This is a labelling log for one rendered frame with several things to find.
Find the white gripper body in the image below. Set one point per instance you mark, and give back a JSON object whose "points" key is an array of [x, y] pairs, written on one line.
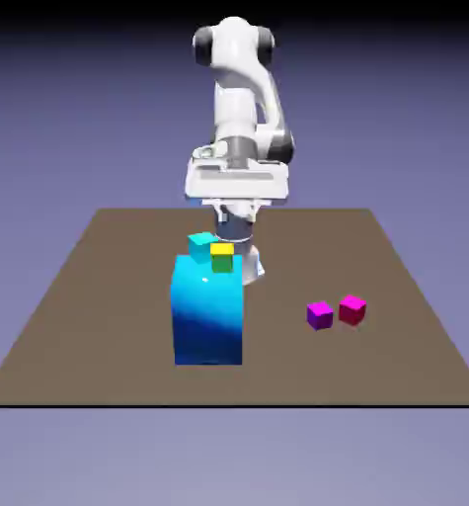
{"points": [[236, 185]]}

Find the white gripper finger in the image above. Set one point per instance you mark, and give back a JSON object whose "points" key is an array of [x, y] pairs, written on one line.
{"points": [[251, 212], [222, 213]]}

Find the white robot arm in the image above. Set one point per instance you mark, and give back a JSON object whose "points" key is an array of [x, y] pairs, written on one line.
{"points": [[238, 79]]}

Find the small cyan cube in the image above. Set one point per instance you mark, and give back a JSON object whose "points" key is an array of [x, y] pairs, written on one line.
{"points": [[199, 245]]}

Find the small yellow-green cube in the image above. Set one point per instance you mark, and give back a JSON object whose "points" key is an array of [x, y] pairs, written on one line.
{"points": [[222, 259]]}

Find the small magenta cube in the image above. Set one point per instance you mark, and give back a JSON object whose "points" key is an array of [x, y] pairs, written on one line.
{"points": [[319, 315]]}

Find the small pink-red cube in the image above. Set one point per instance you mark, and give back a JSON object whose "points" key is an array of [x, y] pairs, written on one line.
{"points": [[351, 310]]}

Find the large blue box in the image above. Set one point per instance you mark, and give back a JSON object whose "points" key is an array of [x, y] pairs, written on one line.
{"points": [[206, 308]]}

